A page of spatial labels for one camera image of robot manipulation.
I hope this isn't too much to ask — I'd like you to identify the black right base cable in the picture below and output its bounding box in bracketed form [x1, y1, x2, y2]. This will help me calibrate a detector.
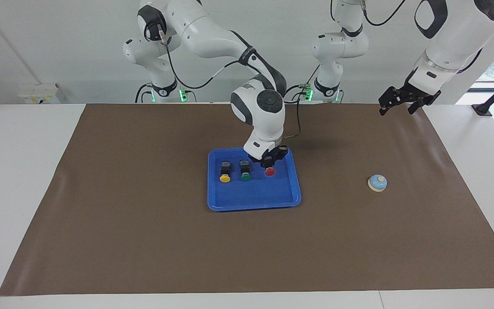
[135, 83, 155, 103]

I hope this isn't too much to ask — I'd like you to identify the brown table mat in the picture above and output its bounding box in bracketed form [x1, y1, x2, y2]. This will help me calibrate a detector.
[0, 102, 494, 297]

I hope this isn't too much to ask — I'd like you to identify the black base cable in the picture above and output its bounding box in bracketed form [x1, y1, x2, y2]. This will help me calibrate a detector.
[135, 83, 155, 103]
[285, 64, 320, 103]

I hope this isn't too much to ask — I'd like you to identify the white wall socket box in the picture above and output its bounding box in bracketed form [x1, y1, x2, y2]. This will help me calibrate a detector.
[19, 84, 61, 105]

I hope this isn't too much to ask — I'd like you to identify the light blue call bell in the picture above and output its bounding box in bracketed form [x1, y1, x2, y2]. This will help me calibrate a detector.
[367, 174, 388, 192]

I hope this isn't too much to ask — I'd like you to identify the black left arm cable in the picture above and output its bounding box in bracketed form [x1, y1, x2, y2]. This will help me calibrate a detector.
[361, 0, 408, 27]

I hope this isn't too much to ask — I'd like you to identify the blue plastic tray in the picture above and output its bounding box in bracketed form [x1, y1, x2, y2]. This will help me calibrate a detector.
[207, 145, 302, 212]

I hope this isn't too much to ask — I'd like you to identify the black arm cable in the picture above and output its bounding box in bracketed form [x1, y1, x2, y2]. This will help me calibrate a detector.
[144, 21, 302, 140]
[361, 0, 408, 27]

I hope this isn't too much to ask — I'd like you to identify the black left base cable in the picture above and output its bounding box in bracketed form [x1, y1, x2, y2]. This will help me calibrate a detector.
[285, 64, 320, 103]

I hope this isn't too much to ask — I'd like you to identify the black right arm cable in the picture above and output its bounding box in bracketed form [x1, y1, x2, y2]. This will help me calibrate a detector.
[144, 21, 302, 140]

